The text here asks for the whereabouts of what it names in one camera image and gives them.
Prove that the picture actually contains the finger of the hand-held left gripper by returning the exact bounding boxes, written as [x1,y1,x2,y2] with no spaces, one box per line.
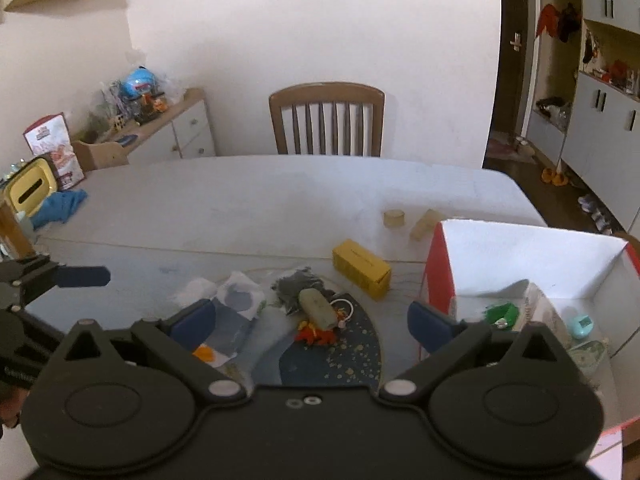
[0,255,112,308]

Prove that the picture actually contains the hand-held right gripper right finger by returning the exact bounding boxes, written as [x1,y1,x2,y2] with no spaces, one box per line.
[379,300,567,403]

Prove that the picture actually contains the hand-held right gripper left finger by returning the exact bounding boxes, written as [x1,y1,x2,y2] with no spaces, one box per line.
[59,299,248,403]

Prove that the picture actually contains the white orange small packet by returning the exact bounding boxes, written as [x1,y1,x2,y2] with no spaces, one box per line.
[192,344,238,367]

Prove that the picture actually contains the small yellow carton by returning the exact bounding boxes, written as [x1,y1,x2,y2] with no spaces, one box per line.
[332,240,392,302]

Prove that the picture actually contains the red cardboard box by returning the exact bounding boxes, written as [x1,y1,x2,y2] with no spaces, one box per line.
[420,219,640,461]

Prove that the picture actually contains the black crinkled packet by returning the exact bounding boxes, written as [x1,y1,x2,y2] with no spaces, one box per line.
[271,269,326,316]

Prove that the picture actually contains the grey green oblong pouch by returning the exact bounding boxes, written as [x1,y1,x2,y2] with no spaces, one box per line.
[299,289,338,331]

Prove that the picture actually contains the clear printed packet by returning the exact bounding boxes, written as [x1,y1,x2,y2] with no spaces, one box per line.
[520,282,571,346]

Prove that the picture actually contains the teal egg-shaped gadget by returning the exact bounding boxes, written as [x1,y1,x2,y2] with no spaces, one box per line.
[562,308,595,339]

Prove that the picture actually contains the round pale green item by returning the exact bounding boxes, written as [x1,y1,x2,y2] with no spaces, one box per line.
[570,341,608,386]

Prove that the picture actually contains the person's left hand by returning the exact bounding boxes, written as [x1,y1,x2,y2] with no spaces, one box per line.
[0,387,26,428]

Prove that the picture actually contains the blue cloth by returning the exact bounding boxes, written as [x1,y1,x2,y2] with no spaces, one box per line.
[31,189,90,231]

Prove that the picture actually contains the round dark speckled placemat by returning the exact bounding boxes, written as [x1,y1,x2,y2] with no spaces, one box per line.
[250,292,383,391]

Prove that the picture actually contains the amber jar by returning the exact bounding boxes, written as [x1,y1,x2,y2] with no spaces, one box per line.
[0,200,36,261]

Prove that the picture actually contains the small wooden block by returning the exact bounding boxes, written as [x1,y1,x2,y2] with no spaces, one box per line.
[410,208,441,241]

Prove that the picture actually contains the yellow tissue box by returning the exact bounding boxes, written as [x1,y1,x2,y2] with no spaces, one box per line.
[2,156,60,218]

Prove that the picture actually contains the red white snack bag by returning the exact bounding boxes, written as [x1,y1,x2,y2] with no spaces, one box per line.
[22,112,86,191]

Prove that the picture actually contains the wooden white sideboard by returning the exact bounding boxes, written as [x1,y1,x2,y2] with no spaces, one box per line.
[72,87,217,171]

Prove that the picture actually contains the toy cars and jars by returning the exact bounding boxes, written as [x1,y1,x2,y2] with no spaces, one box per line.
[132,92,168,123]

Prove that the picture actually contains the patterned door mat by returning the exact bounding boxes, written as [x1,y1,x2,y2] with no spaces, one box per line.
[485,137,526,161]

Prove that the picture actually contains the row of sneakers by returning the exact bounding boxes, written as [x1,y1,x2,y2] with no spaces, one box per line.
[577,192,616,233]

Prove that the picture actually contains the wooden slat-back chair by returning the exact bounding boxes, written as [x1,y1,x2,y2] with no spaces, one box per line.
[268,81,386,157]

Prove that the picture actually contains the dark bag in niche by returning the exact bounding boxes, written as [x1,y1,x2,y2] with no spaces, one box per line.
[535,96,573,126]

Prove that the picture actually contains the dark brown door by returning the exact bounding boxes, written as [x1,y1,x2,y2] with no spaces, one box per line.
[492,0,537,161]

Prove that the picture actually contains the red trinkets on counter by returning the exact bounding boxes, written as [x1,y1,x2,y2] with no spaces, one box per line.
[600,60,632,86]

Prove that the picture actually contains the hanging keys and trinkets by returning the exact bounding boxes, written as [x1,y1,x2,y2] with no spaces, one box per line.
[581,30,601,66]

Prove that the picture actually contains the red hanging garment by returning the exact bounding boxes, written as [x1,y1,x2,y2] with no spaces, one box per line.
[535,3,560,38]

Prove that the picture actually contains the black hanging bag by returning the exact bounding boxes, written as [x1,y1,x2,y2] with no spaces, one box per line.
[557,2,583,43]

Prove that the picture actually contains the white wall cabinet unit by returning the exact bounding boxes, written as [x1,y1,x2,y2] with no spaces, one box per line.
[525,0,640,233]

